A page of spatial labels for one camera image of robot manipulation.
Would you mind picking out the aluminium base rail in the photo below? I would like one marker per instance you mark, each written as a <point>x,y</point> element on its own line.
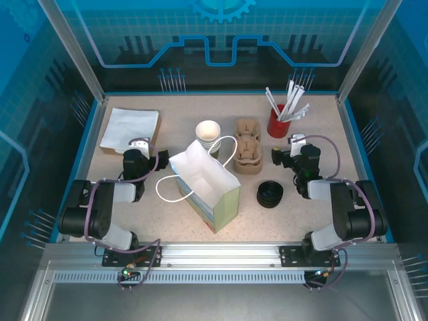
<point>217,254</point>

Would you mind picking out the right aluminium frame post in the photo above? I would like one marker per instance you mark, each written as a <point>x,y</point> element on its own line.
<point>367,50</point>

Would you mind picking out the left small LED connector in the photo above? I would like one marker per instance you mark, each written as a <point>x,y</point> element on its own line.
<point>128,271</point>

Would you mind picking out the left black mount plate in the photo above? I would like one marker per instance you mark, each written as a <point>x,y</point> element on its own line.
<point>147,258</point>

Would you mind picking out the white and green paper bag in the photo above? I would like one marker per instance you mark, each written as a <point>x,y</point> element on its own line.
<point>200,164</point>

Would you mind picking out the right black mount plate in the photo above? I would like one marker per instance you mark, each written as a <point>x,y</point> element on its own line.
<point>291,255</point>

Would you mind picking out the grey metal front panel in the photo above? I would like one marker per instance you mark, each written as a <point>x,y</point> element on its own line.
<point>217,301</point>

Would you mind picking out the white paper-wrapped straw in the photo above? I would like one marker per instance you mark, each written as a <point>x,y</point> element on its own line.
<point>296,116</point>
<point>289,97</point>
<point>298,98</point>
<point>299,109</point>
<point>272,100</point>
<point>294,98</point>

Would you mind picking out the brown pulp cup carrier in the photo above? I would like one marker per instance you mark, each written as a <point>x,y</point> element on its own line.
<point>247,128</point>

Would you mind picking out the aluminium frame post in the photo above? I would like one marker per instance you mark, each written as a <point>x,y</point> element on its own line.
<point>77,50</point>
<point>367,50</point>

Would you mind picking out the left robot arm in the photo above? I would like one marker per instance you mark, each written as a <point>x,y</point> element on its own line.
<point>77,214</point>

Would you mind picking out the stack of white paper cups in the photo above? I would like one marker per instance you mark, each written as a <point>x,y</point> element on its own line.
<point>207,130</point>

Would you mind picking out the small led connector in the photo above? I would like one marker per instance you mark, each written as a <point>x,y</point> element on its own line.
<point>128,271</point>
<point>321,273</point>

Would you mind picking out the right small LED connector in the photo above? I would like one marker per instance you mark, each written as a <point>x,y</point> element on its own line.
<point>321,273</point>

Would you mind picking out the black mount plate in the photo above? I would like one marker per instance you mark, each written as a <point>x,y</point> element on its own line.
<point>147,258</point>
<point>291,255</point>

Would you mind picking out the left aluminium frame post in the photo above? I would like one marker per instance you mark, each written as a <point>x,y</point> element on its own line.
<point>77,50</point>

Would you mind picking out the stack of black cup lids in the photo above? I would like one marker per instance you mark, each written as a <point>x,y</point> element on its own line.
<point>270,194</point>

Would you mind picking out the red straw holder cup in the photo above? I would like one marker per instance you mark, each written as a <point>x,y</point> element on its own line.
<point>277,128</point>

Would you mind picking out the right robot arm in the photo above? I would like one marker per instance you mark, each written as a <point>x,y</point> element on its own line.
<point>361,220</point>

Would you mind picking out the stack of white napkins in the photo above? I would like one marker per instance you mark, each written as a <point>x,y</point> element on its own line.
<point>127,123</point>

